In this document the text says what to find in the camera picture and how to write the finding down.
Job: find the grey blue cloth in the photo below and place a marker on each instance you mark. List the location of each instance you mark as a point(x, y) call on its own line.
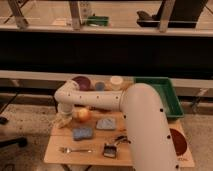
point(106, 124)

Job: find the black brush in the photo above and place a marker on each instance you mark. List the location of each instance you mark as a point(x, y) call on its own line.
point(110, 151)

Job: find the blue sponge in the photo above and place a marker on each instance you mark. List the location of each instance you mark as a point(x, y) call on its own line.
point(82, 133)

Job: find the orange bowl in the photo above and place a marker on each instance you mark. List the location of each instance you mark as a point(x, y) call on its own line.
point(179, 142)

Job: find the green tray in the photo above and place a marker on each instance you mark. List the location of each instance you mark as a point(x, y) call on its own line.
point(164, 87)

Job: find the blue cup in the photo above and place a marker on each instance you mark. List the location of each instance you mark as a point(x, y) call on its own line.
point(100, 86)

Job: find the purple bowl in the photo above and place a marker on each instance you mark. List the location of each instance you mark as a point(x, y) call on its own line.
point(83, 82)

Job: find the white cup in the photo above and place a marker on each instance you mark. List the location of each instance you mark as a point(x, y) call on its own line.
point(116, 82)

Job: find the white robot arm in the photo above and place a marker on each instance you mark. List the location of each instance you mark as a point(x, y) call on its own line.
point(151, 144)

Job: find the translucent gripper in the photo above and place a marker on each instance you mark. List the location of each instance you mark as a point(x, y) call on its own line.
point(64, 109)

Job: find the silver fork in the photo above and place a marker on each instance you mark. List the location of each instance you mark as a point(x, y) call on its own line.
point(69, 150)

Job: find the green object on shelf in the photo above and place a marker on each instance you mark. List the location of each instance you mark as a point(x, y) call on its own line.
point(97, 20)

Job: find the orange apple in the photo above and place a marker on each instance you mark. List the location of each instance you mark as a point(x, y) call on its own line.
point(82, 115)

